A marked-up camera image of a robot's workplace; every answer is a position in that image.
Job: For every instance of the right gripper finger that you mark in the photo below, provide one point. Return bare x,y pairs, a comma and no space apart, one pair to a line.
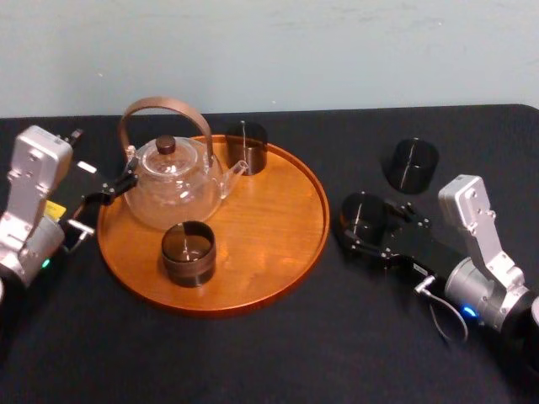
370,251
410,214

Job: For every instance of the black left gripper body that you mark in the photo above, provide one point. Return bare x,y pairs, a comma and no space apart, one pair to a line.
76,185

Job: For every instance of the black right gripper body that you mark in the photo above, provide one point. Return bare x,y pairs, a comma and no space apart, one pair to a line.
421,246

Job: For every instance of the dark smoked glass cup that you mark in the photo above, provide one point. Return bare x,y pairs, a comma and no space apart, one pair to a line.
252,162
187,265
414,168
364,216

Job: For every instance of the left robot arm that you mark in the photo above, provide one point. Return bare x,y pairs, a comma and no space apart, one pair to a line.
31,177

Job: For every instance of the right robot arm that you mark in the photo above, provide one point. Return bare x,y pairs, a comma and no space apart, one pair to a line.
484,252

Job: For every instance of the round brown wooden tray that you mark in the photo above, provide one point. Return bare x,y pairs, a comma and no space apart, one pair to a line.
269,235

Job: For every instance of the glass lid with brown knob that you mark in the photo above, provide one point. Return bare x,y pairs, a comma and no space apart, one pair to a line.
165,144

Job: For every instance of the black table cloth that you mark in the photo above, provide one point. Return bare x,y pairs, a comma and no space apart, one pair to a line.
269,357

